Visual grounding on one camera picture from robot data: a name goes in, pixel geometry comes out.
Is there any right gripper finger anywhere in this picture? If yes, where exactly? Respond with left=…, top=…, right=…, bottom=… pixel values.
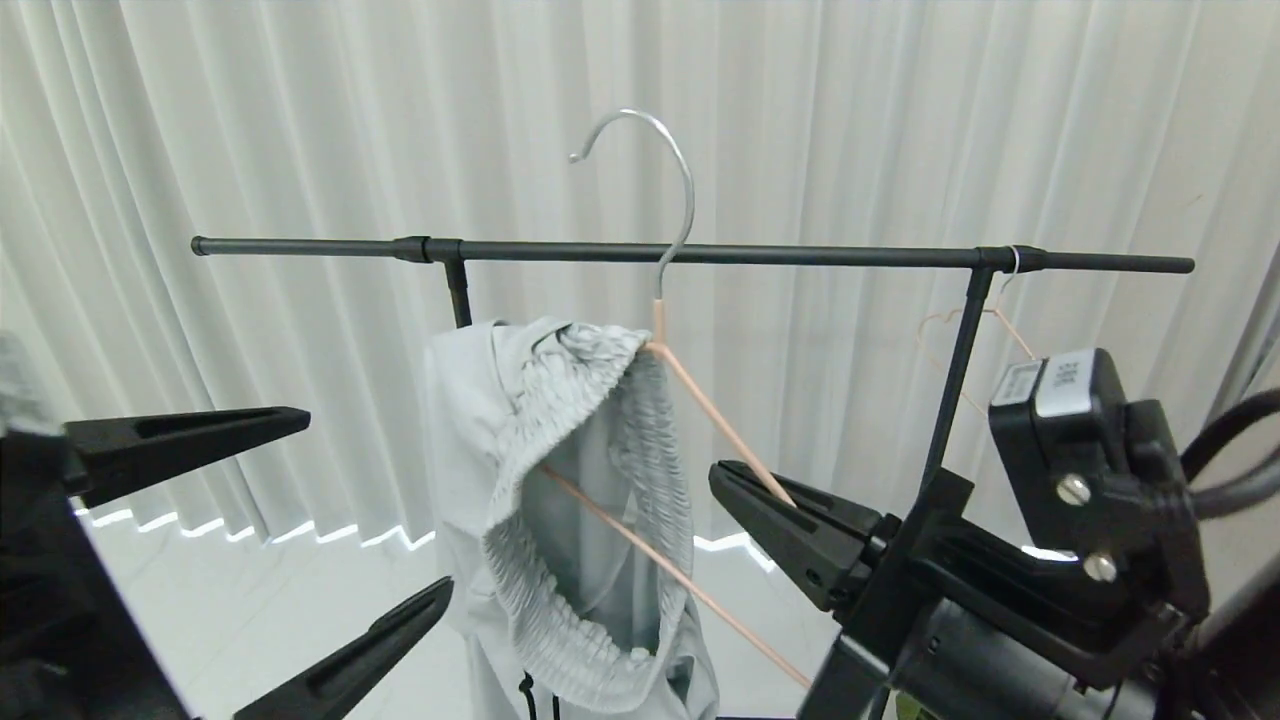
left=711, top=487, right=882, bottom=614
left=708, top=460, right=887, bottom=550

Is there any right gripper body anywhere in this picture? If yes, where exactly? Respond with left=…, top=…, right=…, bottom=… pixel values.
left=797, top=468, right=1161, bottom=720

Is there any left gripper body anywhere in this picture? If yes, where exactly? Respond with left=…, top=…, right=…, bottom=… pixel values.
left=0, top=428, right=191, bottom=720

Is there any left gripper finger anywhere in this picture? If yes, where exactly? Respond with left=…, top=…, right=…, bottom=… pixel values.
left=233, top=577, right=454, bottom=720
left=65, top=406, right=311, bottom=509

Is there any pink clothes hanger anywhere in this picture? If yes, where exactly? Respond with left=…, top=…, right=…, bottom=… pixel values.
left=917, top=262, right=1041, bottom=416
left=540, top=108, right=816, bottom=691

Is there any pale grey garment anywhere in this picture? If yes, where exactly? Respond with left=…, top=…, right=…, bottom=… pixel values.
left=425, top=317, right=721, bottom=720

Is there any black clothes rack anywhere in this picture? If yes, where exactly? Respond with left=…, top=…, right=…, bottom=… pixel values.
left=190, top=235, right=1196, bottom=496

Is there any white curtain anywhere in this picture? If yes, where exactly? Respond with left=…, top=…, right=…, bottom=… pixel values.
left=0, top=0, right=1280, bottom=561

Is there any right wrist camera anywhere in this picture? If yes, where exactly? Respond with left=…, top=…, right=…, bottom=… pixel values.
left=905, top=348, right=1213, bottom=691

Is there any black cable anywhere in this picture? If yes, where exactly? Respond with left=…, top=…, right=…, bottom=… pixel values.
left=1180, top=388, right=1280, bottom=521

